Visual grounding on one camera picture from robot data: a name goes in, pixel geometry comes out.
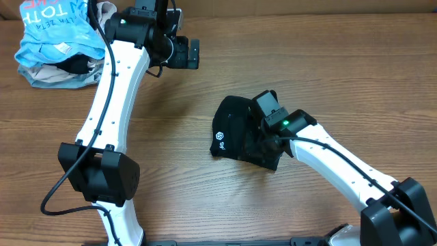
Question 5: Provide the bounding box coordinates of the black garment in pile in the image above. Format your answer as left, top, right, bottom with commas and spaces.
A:
47, 0, 102, 75

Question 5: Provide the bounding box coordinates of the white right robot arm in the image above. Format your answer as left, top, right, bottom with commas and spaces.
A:
253, 90, 436, 246

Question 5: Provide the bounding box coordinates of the light blue printed t-shirt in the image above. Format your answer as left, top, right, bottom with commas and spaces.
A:
14, 0, 105, 68

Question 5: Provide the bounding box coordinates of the beige garment with tag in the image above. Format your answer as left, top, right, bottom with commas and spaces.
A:
14, 1, 117, 89

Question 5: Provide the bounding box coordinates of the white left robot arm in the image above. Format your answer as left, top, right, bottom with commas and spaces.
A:
58, 1, 199, 245

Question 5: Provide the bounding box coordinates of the black t-shirt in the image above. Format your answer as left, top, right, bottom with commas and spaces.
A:
210, 96, 281, 171

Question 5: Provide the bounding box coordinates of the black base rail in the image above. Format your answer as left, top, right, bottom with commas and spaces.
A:
144, 236, 328, 246

